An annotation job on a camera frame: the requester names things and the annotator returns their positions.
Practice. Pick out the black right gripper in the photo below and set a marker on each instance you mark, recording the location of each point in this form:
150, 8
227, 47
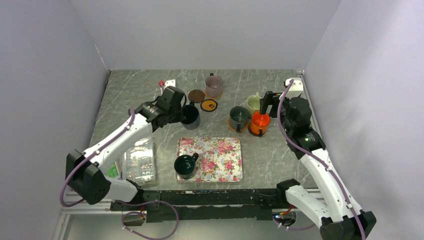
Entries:
270, 98

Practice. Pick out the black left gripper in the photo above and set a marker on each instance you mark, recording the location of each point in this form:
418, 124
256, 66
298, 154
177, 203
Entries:
179, 117

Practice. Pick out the pale green cup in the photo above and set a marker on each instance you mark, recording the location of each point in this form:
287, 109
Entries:
253, 103

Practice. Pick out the dark blue cup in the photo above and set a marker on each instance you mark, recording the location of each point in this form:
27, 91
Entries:
191, 116

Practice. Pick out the orange cup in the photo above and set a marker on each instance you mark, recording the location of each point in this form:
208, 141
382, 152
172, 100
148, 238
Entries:
259, 124

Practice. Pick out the dark wooden coaster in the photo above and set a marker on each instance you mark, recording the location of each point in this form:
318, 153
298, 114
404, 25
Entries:
196, 96

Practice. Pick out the grey green cup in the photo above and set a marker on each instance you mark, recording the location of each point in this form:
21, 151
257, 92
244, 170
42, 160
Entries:
239, 112

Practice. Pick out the orange black-rimmed coaster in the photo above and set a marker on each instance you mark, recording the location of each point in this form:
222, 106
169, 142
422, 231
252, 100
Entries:
208, 105

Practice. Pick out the woven rattan coaster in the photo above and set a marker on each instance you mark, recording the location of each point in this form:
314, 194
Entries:
212, 97
236, 125

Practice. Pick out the lilac cup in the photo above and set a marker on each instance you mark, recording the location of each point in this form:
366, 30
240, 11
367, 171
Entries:
213, 85

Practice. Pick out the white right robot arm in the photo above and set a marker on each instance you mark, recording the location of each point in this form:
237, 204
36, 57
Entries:
340, 217

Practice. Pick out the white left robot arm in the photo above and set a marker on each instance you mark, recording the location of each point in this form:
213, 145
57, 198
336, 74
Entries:
85, 172

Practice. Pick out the dark green cup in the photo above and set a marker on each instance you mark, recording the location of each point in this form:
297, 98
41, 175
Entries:
185, 165

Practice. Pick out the clear plastic screw box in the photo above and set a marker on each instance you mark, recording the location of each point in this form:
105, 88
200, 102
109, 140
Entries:
138, 164

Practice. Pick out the floral serving tray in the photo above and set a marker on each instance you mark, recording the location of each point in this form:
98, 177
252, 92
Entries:
220, 159

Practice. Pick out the green white box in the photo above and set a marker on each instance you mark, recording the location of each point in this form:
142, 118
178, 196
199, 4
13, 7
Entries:
115, 171

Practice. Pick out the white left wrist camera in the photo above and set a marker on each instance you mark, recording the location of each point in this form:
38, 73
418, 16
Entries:
168, 83

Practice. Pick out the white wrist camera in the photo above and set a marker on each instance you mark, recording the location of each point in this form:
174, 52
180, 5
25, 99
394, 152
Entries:
168, 83
296, 89

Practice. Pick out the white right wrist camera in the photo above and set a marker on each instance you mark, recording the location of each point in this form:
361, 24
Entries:
296, 89

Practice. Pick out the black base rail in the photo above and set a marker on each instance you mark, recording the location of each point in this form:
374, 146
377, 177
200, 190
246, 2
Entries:
167, 205

